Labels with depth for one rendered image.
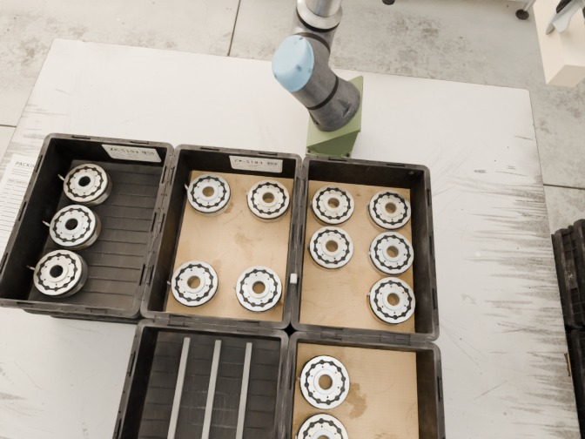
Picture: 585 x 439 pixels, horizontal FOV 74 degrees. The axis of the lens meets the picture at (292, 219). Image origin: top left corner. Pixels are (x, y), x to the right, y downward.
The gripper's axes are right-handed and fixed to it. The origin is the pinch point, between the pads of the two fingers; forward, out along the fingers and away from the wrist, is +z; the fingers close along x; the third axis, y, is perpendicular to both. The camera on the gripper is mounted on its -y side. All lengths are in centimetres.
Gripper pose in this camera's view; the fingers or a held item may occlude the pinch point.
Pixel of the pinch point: (565, 29)
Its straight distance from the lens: 113.4
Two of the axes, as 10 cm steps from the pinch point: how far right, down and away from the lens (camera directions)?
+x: 9.9, 1.1, 0.0
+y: -1.0, 9.3, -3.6
